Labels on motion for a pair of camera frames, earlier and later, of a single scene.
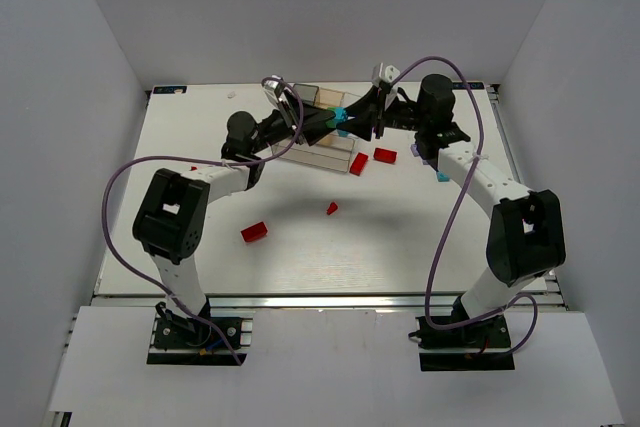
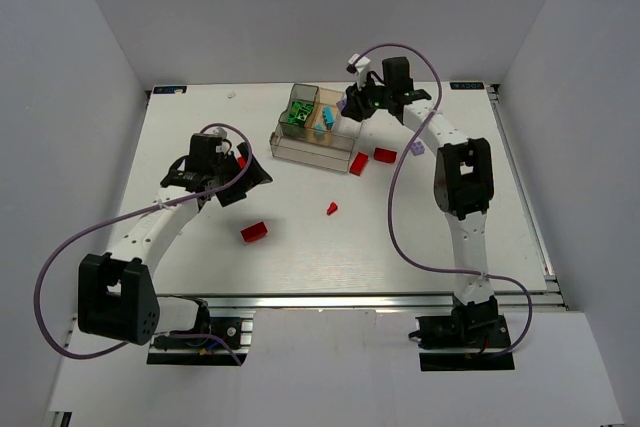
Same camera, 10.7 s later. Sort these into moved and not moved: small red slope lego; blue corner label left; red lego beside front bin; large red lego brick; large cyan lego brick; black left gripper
Moved: large cyan lego brick; black left gripper
Not moved: large red lego brick; small red slope lego; red lego beside front bin; blue corner label left
